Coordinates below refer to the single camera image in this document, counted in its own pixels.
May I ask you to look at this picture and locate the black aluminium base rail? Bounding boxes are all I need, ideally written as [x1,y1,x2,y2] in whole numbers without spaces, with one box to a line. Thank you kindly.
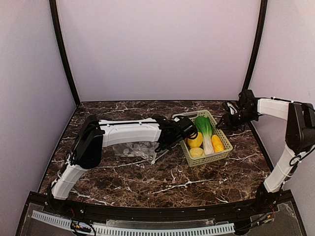
[29,189,293,224]

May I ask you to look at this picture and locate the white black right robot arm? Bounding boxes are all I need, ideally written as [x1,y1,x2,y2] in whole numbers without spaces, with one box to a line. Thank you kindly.
[216,89,315,213]

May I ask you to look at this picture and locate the right black frame post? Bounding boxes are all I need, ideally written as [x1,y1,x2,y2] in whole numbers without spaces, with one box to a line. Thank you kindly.
[242,0,268,90]

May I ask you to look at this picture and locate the grey slotted cable duct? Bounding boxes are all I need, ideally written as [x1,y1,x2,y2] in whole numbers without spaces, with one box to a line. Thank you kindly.
[31,210,235,236]

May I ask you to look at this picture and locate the clear zip top bag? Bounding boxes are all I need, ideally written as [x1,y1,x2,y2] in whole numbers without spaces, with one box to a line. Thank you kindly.
[112,142,169,165]

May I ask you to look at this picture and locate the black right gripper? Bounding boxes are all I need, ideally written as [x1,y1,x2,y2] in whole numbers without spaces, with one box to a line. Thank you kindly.
[216,108,258,131]

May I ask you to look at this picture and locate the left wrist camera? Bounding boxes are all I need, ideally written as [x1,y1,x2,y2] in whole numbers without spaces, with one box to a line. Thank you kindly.
[173,116,195,137]

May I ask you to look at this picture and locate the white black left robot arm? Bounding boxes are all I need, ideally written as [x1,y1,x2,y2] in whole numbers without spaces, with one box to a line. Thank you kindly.
[47,115,197,215]

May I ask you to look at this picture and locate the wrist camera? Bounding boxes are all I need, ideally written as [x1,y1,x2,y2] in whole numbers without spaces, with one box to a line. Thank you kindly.
[173,116,195,137]
[222,101,239,115]

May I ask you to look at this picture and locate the green bok choy toy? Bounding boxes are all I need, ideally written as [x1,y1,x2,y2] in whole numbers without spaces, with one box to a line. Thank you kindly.
[194,116,214,155]

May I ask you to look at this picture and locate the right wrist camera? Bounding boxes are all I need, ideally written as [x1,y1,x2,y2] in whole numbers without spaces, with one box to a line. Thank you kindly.
[222,101,239,115]

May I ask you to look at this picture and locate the pale yellow bread toy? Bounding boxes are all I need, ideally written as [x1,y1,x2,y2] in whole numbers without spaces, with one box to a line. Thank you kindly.
[189,147,205,159]

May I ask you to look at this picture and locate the yellow lemon toy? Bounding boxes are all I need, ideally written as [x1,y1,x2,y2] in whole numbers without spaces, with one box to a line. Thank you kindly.
[187,132,203,148]

